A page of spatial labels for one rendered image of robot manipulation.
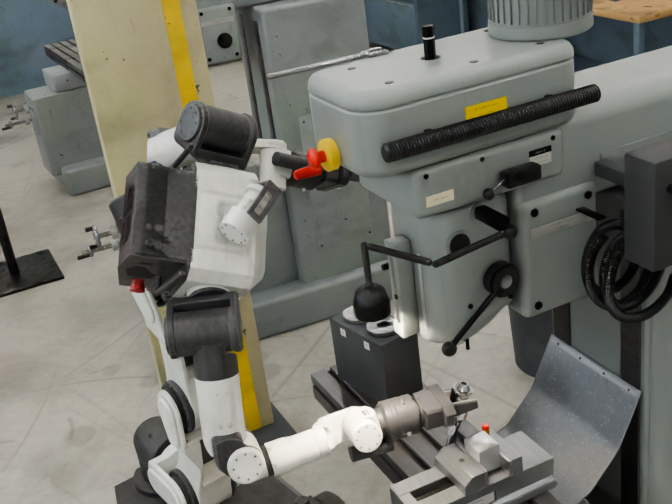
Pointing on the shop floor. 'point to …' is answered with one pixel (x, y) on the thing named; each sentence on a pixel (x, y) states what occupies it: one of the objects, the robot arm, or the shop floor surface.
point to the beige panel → (123, 80)
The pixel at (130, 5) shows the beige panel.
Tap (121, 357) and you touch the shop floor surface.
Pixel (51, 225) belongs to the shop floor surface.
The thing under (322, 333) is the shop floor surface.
